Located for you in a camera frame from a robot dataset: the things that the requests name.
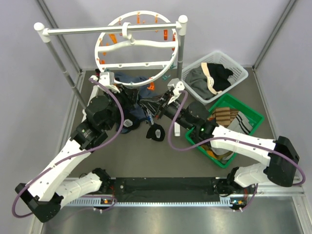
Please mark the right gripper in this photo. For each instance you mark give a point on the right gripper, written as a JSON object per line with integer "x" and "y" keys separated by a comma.
{"x": 158, "y": 112}

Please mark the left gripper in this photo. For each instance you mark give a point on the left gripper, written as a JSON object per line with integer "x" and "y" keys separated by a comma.
{"x": 130, "y": 96}

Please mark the black grip sock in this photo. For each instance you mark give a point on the black grip sock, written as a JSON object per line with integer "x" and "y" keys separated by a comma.
{"x": 130, "y": 123}
{"x": 155, "y": 132}

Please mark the white round clip hanger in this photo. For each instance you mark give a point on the white round clip hanger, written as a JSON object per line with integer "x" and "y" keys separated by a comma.
{"x": 141, "y": 53}

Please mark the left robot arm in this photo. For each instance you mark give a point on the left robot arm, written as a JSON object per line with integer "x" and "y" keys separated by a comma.
{"x": 104, "y": 116}

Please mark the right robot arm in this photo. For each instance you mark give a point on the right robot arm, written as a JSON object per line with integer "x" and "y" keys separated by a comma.
{"x": 277, "y": 159}

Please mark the pile of socks in bin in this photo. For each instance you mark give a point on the pile of socks in bin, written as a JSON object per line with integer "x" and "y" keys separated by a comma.
{"x": 232, "y": 119}

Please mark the blue cloth on floor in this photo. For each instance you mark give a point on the blue cloth on floor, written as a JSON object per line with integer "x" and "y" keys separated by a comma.
{"x": 135, "y": 113}

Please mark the orange clothespin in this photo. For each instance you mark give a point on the orange clothespin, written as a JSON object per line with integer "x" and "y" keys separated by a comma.
{"x": 151, "y": 86}

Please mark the teal clothespin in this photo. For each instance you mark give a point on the teal clothespin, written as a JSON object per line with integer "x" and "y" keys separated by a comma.
{"x": 165, "y": 77}

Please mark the grey cloth in basket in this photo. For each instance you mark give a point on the grey cloth in basket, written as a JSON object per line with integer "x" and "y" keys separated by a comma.
{"x": 198, "y": 82}

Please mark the black cloth in basket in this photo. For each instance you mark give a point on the black cloth in basket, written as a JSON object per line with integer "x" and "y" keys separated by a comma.
{"x": 220, "y": 74}

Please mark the white plastic laundry basket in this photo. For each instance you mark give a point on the white plastic laundry basket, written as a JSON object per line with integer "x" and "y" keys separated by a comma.
{"x": 239, "y": 74}

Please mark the green plastic bin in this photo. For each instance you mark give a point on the green plastic bin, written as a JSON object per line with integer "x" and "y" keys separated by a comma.
{"x": 255, "y": 119}

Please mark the white metal drying rack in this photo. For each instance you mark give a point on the white metal drying rack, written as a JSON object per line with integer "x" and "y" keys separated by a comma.
{"x": 119, "y": 34}

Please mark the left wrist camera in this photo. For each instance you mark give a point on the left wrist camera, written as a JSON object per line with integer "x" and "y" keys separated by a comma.
{"x": 105, "y": 81}

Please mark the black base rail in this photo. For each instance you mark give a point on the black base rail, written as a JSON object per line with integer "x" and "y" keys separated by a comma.
{"x": 209, "y": 185}

